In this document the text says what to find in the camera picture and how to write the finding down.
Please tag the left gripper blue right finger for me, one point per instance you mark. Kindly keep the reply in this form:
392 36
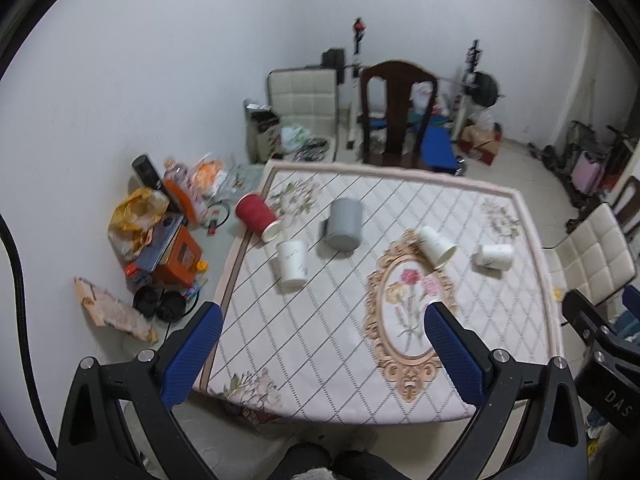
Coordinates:
461 352

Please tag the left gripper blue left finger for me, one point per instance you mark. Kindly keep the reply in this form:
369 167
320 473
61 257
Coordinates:
186 351

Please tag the red ribbed paper cup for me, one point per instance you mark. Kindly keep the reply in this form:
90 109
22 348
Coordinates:
253 211

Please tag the white paper cup right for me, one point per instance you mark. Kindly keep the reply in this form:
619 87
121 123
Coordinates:
498 257

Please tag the white paper cup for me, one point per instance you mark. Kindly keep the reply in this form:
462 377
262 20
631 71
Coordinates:
498 257
292 259
435 247

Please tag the white paper cup centre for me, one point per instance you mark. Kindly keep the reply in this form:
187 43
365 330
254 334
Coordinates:
435 247

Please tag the white paper cup left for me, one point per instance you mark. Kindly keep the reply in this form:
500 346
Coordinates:
292 259

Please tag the grey plastic cup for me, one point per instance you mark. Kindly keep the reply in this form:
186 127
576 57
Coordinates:
343 228

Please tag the black headphones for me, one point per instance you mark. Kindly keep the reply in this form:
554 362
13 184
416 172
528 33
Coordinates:
168 306

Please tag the orange box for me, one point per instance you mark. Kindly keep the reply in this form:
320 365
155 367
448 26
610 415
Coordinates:
179 262

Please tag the wooden board piece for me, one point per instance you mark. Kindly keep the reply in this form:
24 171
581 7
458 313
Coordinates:
106 310

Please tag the white padded chair right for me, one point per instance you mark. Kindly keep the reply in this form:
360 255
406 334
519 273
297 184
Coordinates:
594 258

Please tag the white padded chair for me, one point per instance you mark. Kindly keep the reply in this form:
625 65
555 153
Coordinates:
594 258
307 97

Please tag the floral patterned tablecloth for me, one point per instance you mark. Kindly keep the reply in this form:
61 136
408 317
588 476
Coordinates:
349 346

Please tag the yellow plastic bag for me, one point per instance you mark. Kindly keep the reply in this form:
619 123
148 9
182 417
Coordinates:
132 221

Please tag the pink drink bottle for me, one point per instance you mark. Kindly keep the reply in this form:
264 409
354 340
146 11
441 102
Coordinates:
177 180

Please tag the black cylinder speaker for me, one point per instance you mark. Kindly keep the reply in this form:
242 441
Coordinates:
149 177

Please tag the pink suitcase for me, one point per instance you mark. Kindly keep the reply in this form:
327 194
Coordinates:
586 174

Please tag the blue weight bench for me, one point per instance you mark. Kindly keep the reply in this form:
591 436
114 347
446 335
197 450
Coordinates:
436 151

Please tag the cardboard box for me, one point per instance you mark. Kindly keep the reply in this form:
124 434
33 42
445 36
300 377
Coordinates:
479 144

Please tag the silver black carton box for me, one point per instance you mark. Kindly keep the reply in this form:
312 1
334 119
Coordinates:
263 132

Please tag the white padded chair back left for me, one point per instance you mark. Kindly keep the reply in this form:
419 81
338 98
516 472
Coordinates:
307 97

